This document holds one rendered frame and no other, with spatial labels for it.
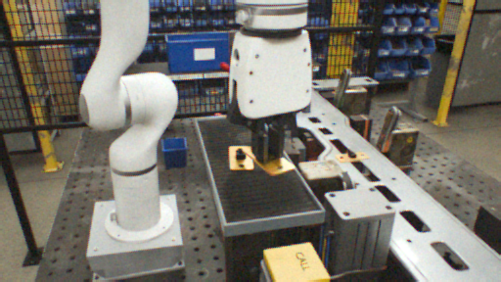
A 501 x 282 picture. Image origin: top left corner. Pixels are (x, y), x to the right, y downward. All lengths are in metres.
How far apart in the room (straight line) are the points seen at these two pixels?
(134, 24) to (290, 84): 0.46
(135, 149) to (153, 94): 0.14
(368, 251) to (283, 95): 0.32
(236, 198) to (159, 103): 0.46
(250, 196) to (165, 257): 0.57
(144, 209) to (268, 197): 0.56
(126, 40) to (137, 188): 0.38
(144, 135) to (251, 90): 0.58
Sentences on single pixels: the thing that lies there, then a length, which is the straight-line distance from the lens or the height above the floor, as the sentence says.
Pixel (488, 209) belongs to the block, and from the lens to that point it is 0.90.
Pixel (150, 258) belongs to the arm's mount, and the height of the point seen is 0.75.
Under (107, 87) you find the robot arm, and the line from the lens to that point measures 0.90.
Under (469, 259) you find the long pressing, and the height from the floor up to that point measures 1.00.
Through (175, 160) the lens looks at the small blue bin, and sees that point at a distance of 1.57.
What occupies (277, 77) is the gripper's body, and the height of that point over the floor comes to 1.34.
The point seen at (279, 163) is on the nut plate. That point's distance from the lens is 0.53.
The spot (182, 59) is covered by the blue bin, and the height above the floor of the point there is 1.08.
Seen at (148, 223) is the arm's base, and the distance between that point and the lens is 1.10.
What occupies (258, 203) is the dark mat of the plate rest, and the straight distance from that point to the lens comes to 0.55.
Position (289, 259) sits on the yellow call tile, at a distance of 0.46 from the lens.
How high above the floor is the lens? 1.47
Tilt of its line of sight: 26 degrees down
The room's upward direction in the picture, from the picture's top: straight up
